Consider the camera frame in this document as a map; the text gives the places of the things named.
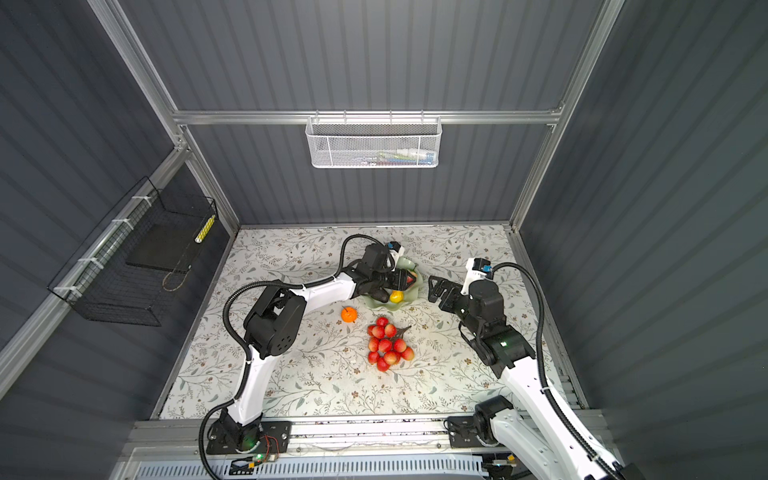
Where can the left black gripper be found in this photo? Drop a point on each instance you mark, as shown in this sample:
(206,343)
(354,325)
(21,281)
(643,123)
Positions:
(400,279)

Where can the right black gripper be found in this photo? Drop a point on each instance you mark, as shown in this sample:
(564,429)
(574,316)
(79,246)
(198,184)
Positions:
(445,284)

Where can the green scalloped fruit bowl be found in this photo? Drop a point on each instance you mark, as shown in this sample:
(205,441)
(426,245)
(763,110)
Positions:
(395,280)

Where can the yellow fake banana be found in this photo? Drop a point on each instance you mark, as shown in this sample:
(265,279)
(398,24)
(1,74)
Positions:
(396,297)

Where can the small orange tangerine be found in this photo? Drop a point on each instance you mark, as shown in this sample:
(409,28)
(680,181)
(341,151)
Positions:
(349,314)

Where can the red fake grape bunch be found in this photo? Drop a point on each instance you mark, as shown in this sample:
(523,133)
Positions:
(387,344)

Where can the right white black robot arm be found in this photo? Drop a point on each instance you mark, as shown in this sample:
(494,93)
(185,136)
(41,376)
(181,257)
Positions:
(537,425)

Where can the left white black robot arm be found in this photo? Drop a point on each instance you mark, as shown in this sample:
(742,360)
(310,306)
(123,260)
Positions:
(272,325)

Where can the items in white basket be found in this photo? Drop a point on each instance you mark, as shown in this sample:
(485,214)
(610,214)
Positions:
(409,157)

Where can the yellow tube in basket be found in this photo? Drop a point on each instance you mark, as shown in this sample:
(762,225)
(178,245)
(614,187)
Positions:
(205,229)

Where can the black pad in basket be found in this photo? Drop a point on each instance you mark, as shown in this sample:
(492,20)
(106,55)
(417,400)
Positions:
(170,249)

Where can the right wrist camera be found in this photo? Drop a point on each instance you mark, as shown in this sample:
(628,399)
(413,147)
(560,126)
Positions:
(476,269)

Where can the white wire mesh basket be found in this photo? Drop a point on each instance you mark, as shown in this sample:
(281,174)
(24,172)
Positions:
(334,145)

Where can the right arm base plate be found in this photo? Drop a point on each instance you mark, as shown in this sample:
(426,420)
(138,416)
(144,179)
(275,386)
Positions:
(464,433)

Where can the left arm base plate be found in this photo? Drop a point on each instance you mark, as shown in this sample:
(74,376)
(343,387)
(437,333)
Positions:
(267,438)

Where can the black wire basket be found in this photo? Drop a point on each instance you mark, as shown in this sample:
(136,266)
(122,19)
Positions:
(132,271)

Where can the aluminium front rail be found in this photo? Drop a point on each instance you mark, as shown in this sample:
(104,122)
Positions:
(309,435)

